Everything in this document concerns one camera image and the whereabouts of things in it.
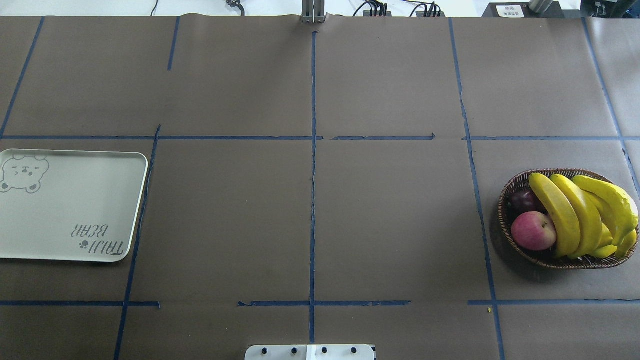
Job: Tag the yellow banana moved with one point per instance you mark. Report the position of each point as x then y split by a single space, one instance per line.
620 210
606 246

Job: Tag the brown wicker basket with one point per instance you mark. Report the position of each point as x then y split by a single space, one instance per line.
504 216

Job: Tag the black power strip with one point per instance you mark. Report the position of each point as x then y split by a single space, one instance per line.
377 13

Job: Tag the dark purple plum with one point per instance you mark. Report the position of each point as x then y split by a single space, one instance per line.
523 201

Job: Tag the red apple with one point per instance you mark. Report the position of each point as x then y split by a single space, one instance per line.
534 231

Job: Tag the black box with label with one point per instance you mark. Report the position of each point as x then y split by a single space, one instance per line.
522 10

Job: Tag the yellow banana beside apple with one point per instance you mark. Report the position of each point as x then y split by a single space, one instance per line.
560 211

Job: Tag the white bear print tray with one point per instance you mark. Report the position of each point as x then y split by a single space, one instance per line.
69 205

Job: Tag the yellow banana middle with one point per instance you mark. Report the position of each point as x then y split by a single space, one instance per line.
587 214

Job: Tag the aluminium frame post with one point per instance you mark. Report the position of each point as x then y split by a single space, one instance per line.
313 11

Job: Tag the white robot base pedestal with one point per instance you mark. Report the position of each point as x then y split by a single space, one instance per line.
311 352

